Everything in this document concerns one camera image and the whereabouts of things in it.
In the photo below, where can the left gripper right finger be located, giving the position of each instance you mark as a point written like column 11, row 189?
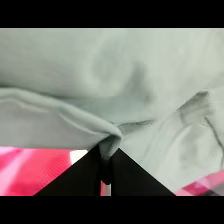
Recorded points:
column 133, row 180

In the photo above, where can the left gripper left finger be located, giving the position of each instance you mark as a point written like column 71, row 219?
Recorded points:
column 80, row 180

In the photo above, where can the pale green shirt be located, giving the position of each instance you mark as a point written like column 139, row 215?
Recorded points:
column 110, row 83

